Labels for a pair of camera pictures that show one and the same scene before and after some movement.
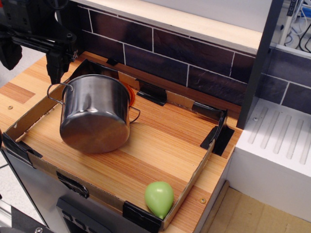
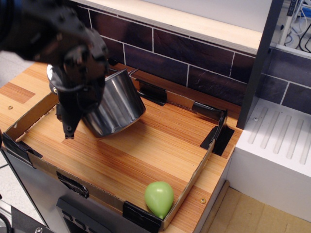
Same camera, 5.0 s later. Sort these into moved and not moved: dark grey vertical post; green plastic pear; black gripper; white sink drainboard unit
Moved: black gripper
Not moved: dark grey vertical post; white sink drainboard unit; green plastic pear
